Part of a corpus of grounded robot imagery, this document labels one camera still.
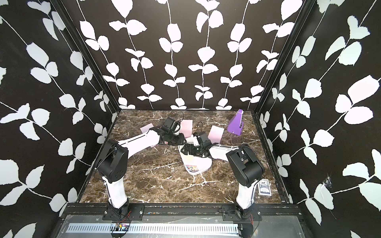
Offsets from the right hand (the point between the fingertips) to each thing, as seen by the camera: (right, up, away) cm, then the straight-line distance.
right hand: (184, 150), depth 93 cm
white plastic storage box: (+6, -7, -6) cm, 11 cm away
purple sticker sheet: (-31, +13, +15) cm, 37 cm away
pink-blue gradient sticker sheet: (+22, +9, +16) cm, 28 cm away
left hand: (+1, +7, -1) cm, 7 cm away
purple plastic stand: (+36, +16, +12) cm, 41 cm away
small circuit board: (-30, -33, -22) cm, 50 cm away
